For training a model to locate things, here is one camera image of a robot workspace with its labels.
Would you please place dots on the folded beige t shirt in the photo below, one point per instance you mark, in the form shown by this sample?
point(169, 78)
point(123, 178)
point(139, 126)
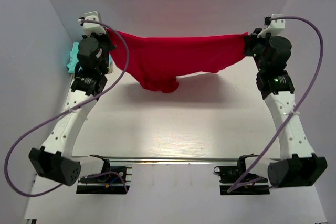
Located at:
point(110, 68)

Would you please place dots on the red t shirt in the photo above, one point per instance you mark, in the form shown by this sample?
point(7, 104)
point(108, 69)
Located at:
point(156, 62)

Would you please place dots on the aluminium front table rail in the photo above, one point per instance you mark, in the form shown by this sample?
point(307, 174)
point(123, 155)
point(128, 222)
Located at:
point(169, 160)

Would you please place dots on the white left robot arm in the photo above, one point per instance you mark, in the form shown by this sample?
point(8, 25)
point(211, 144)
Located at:
point(53, 159)

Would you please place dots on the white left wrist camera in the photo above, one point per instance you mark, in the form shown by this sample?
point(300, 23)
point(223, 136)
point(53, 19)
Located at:
point(91, 23)

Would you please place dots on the folded teal t shirt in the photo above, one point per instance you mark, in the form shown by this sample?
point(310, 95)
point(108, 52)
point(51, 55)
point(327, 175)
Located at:
point(74, 60)

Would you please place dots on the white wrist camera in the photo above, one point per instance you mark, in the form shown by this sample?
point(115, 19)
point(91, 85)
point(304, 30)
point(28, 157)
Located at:
point(275, 24)
point(91, 23)

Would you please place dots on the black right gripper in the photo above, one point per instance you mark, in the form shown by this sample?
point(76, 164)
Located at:
point(251, 40)

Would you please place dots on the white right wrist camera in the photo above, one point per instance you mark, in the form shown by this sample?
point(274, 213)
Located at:
point(275, 24)

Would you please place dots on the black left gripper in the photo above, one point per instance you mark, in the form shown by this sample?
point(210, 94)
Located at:
point(105, 36)

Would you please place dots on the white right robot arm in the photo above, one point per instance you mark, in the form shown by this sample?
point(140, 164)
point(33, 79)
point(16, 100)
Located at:
point(298, 166)

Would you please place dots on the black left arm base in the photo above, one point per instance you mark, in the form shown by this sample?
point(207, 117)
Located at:
point(101, 176)

